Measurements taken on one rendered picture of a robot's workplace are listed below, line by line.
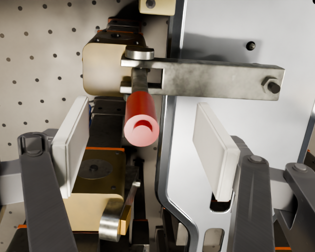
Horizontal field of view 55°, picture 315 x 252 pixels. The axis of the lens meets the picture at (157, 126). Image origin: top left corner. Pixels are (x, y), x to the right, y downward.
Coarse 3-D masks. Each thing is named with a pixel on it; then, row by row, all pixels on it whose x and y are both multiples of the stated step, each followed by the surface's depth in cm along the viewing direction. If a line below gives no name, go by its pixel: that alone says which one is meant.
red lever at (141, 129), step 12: (132, 72) 30; (144, 72) 30; (132, 84) 26; (144, 84) 26; (132, 96) 22; (144, 96) 22; (132, 108) 20; (144, 108) 20; (132, 120) 19; (144, 120) 19; (156, 120) 19; (132, 132) 18; (144, 132) 18; (156, 132) 19; (144, 144) 19
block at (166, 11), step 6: (138, 0) 60; (144, 0) 29; (150, 0) 29; (156, 0) 29; (162, 0) 29; (168, 0) 29; (174, 0) 29; (138, 6) 34; (144, 6) 29; (150, 6) 29; (156, 6) 29; (162, 6) 29; (168, 6) 29; (174, 6) 30; (144, 12) 30; (150, 12) 30; (156, 12) 30; (162, 12) 30; (168, 12) 30; (174, 12) 30
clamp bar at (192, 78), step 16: (128, 64) 31; (144, 64) 31; (160, 64) 31; (176, 64) 31; (192, 64) 31; (208, 64) 31; (224, 64) 32; (240, 64) 32; (256, 64) 33; (272, 64) 34; (160, 80) 32; (176, 80) 32; (192, 80) 32; (208, 80) 32; (224, 80) 32; (240, 80) 32; (256, 80) 32; (272, 80) 32; (192, 96) 33; (208, 96) 33; (224, 96) 33; (240, 96) 33; (256, 96) 33; (272, 96) 33
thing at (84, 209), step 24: (96, 120) 59; (120, 120) 60; (96, 144) 50; (120, 144) 51; (96, 168) 42; (120, 168) 43; (72, 192) 37; (96, 192) 37; (120, 192) 38; (72, 216) 38; (96, 216) 38
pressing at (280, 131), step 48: (192, 0) 35; (240, 0) 36; (288, 0) 36; (192, 48) 38; (240, 48) 38; (288, 48) 38; (288, 96) 41; (192, 144) 43; (288, 144) 44; (192, 192) 46; (192, 240) 50
